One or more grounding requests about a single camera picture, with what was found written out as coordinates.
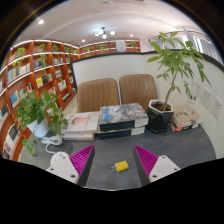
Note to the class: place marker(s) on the black track light rail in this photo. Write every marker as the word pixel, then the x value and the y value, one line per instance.
pixel 156 36

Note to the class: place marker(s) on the white curtains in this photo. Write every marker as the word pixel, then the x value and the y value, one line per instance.
pixel 206 46

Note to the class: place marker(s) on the wooden bookshelf unit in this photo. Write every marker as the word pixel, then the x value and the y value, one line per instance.
pixel 23 76

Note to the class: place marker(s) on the pothos plant in white pot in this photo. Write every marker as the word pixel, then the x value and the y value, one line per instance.
pixel 36 110

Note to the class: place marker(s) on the thick white book with face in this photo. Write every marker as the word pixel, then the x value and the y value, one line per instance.
pixel 81 122

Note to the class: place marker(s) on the yellow charger block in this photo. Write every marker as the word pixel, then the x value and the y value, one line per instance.
pixel 121 166

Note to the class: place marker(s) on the cluster ceiling lamp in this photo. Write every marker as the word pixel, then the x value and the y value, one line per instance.
pixel 104 32

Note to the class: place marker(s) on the tall plant in black pot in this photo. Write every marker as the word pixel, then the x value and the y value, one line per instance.
pixel 160 118

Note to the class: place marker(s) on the thin white book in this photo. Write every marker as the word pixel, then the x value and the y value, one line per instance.
pixel 77 136

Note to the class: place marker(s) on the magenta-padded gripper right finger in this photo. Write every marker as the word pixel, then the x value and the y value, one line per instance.
pixel 161 166

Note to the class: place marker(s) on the thick book with dark cover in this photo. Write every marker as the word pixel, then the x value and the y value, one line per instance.
pixel 123 115

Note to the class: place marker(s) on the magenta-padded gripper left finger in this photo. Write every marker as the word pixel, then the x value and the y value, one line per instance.
pixel 65 169

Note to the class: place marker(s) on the dark blue-spined book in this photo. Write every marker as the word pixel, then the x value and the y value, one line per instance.
pixel 120 134

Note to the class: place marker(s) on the white wall socket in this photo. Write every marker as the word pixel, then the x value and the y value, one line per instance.
pixel 206 97
pixel 217 107

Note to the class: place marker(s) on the tan leather chair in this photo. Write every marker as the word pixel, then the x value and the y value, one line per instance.
pixel 97 95
pixel 137 88

